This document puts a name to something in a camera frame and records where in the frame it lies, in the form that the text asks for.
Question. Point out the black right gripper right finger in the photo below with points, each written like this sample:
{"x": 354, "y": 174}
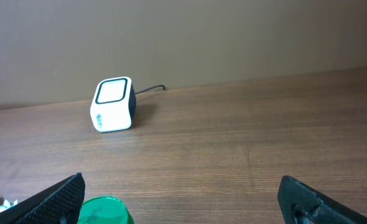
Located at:
{"x": 300, "y": 203}

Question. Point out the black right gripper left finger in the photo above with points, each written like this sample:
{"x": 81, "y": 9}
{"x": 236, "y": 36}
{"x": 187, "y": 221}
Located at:
{"x": 60, "y": 203}

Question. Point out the green lid jar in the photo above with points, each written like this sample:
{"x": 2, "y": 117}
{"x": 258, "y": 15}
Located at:
{"x": 105, "y": 210}

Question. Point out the white barcode scanner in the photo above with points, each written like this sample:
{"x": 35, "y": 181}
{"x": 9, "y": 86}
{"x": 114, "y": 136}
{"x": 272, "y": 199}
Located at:
{"x": 113, "y": 105}

